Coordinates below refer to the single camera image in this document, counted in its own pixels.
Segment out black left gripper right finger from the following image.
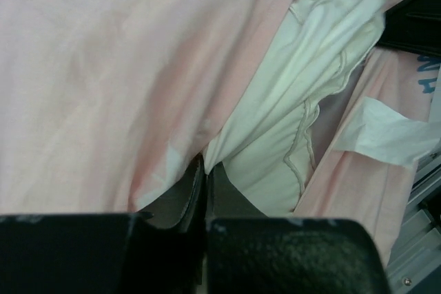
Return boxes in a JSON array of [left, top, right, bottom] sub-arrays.
[[206, 165, 390, 293]]

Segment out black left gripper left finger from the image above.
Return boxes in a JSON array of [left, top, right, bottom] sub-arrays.
[[1, 157, 206, 293]]

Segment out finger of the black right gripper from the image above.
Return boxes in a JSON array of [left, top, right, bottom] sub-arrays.
[[377, 0, 441, 56]]

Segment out white pillow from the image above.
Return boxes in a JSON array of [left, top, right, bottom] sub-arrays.
[[204, 0, 385, 217]]

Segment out purple Elsa print pillowcase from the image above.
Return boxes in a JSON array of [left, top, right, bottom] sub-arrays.
[[1, 0, 430, 262]]

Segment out aluminium front mounting rail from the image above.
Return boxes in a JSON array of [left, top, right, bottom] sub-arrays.
[[387, 150, 440, 293]]

